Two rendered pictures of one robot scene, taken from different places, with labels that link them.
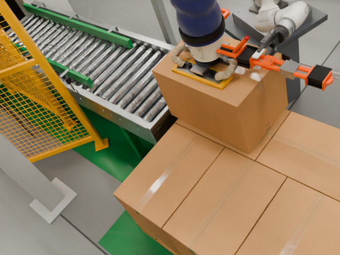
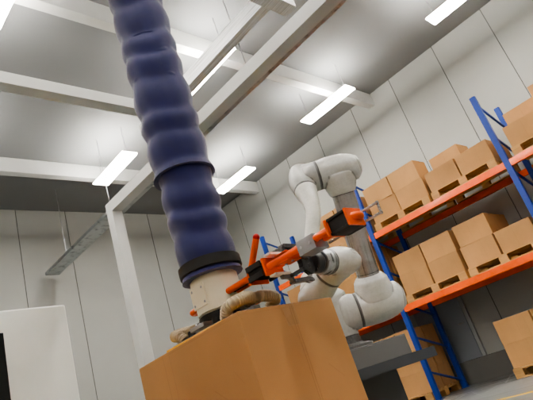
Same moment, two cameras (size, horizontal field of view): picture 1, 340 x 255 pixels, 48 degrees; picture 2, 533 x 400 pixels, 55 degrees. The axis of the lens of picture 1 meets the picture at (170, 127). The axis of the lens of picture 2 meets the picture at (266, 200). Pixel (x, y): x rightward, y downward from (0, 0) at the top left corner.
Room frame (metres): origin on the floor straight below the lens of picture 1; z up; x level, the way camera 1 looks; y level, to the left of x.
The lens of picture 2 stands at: (-0.23, -0.05, 0.72)
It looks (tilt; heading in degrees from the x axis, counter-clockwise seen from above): 21 degrees up; 342
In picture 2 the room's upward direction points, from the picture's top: 19 degrees counter-clockwise
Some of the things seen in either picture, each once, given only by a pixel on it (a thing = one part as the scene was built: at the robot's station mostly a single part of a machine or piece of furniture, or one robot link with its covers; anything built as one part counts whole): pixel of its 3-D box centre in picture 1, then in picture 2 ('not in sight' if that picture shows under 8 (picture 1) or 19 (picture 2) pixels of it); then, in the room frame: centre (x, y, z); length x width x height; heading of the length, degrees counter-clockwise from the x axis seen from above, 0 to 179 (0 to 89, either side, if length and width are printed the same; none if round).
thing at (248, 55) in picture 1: (248, 56); (264, 271); (1.33, -0.48, 1.11); 0.10 x 0.08 x 0.06; 121
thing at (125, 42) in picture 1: (74, 20); not in sight; (3.27, 0.38, 0.60); 1.60 x 0.11 x 0.09; 31
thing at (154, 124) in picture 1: (182, 93); not in sight; (1.83, -0.17, 0.58); 0.70 x 0.03 x 0.06; 121
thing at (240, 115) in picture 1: (220, 87); (248, 394); (1.53, -0.36, 0.78); 0.60 x 0.40 x 0.40; 29
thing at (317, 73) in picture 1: (318, 78); (343, 222); (1.02, -0.65, 1.12); 0.08 x 0.07 x 0.05; 31
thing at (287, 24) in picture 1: (284, 29); (323, 262); (1.40, -0.71, 1.11); 0.09 x 0.06 x 0.09; 31
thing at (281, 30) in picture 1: (275, 38); (308, 263); (1.36, -0.64, 1.11); 0.09 x 0.07 x 0.08; 121
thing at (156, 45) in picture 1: (108, 33); not in sight; (3.00, 0.15, 0.50); 2.31 x 0.05 x 0.19; 31
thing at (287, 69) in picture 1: (289, 69); (312, 244); (1.14, -0.59, 1.11); 0.07 x 0.07 x 0.04; 31
